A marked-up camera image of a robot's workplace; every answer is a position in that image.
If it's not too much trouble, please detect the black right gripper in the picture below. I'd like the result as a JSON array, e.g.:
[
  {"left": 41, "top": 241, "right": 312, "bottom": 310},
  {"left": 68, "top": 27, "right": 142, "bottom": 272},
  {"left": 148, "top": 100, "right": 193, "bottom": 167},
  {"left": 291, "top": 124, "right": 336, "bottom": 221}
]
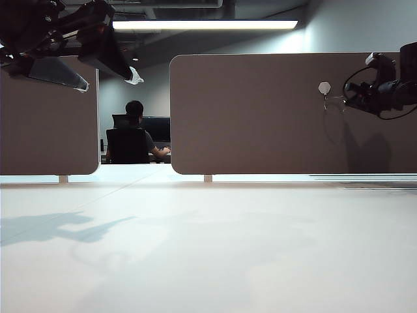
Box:
[{"left": 344, "top": 52, "right": 405, "bottom": 115}]

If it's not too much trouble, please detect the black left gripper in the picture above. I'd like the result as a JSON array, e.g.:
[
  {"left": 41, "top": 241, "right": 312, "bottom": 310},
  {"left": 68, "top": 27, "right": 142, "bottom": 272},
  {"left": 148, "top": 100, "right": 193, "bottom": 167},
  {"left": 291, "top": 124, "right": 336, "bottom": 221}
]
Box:
[{"left": 0, "top": 0, "right": 145, "bottom": 93}]

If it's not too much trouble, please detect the seated person with dark hair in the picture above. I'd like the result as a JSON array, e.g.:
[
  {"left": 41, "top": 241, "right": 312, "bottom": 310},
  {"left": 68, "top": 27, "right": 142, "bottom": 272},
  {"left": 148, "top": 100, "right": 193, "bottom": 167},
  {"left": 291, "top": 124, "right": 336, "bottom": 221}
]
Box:
[{"left": 125, "top": 100, "right": 172, "bottom": 165}]

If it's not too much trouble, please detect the brown desk divider panel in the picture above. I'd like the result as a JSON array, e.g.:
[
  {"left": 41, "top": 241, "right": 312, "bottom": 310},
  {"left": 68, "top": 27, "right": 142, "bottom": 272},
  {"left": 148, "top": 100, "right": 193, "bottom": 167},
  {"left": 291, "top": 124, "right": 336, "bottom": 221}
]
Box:
[
  {"left": 169, "top": 52, "right": 417, "bottom": 175},
  {"left": 0, "top": 57, "right": 100, "bottom": 176}
]

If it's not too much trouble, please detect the black computer monitor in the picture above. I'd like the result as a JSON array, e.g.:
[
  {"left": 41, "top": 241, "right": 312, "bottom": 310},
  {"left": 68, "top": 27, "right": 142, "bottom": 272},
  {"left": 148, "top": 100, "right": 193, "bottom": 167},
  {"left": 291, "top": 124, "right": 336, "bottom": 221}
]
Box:
[{"left": 142, "top": 117, "right": 171, "bottom": 143}]

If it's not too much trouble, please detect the long ceiling light strip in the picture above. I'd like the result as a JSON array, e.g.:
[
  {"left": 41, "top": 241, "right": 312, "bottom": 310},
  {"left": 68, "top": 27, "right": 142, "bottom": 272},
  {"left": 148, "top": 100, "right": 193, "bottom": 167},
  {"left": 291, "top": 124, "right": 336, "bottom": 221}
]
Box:
[{"left": 112, "top": 20, "right": 299, "bottom": 31}]

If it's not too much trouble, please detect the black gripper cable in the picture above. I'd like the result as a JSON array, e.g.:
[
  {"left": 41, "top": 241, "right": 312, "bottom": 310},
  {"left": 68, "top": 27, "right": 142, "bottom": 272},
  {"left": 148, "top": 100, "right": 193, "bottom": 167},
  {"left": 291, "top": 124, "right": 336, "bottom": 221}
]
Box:
[{"left": 343, "top": 65, "right": 417, "bottom": 121}]

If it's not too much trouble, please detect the white adhesive wall hook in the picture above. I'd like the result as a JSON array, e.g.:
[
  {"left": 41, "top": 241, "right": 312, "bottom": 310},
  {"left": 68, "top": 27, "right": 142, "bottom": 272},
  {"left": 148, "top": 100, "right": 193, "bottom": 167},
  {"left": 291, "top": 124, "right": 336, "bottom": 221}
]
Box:
[{"left": 318, "top": 81, "right": 332, "bottom": 113}]

